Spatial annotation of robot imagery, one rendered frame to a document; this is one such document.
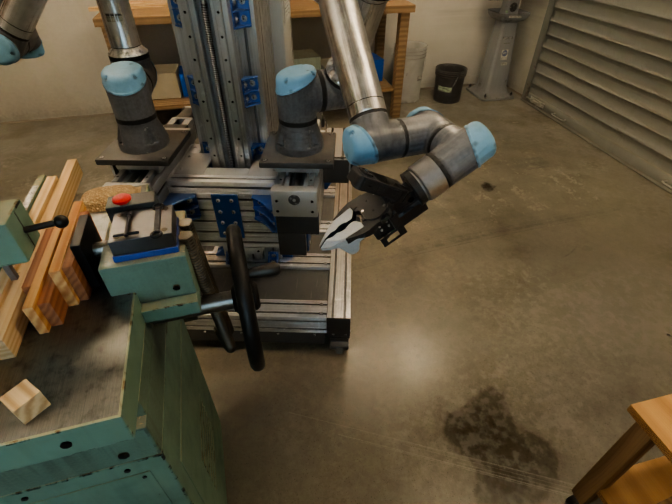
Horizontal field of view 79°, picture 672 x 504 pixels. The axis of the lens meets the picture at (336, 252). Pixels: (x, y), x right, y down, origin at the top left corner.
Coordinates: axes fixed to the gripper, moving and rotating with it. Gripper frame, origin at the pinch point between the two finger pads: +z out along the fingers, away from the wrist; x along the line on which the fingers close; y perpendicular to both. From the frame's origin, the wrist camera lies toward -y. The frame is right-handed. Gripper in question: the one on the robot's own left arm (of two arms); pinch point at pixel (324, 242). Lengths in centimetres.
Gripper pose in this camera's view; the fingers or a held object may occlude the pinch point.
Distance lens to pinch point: 76.4
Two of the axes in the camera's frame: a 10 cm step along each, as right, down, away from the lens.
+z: -8.1, 5.8, 0.8
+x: -3.7, -6.2, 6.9
